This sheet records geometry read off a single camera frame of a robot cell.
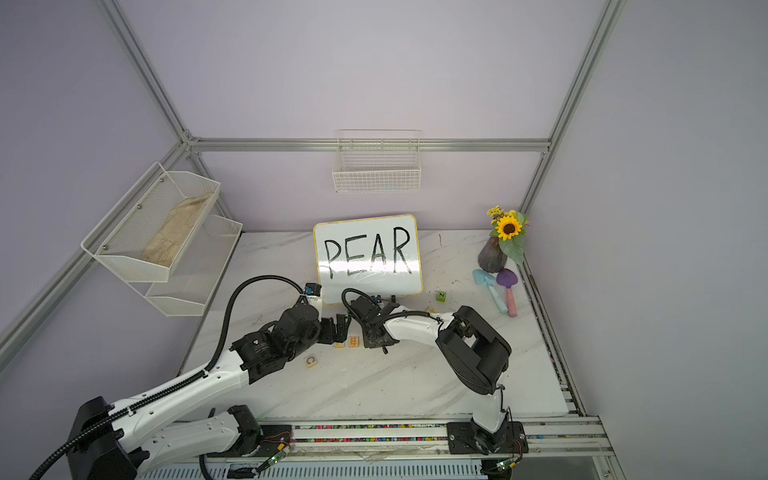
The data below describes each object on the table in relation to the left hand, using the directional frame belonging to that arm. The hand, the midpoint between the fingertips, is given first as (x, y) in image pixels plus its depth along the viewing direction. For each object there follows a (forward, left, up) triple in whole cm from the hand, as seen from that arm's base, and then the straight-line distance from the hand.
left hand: (334, 320), depth 79 cm
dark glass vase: (+31, -52, -10) cm, 61 cm away
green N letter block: (+17, -32, -14) cm, 39 cm away
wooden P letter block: (-9, -3, +4) cm, 10 cm away
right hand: (0, -9, -15) cm, 18 cm away
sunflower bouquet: (+27, -52, +8) cm, 59 cm away
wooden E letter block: (-3, -5, -6) cm, 9 cm away
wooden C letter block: (-6, +8, -13) cm, 17 cm away
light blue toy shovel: (+23, -50, -13) cm, 56 cm away
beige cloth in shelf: (+17, +44, +15) cm, 49 cm away
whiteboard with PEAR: (+26, -11, -3) cm, 28 cm away
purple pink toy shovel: (+24, -57, -13) cm, 63 cm away
